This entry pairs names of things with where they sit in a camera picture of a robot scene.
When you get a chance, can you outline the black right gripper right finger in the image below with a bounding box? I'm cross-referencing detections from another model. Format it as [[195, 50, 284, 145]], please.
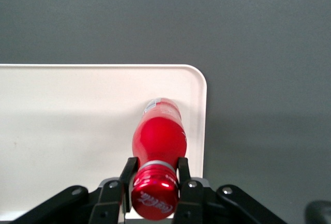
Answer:
[[172, 157, 210, 224]]

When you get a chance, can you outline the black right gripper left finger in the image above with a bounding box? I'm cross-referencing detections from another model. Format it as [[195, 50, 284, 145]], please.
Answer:
[[89, 156, 139, 224]]

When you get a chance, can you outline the red coke bottle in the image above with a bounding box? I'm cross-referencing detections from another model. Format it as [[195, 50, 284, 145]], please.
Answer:
[[130, 97, 188, 221]]

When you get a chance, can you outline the cream plastic tray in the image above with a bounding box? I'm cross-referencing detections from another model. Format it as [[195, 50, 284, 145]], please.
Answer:
[[0, 64, 208, 221]]

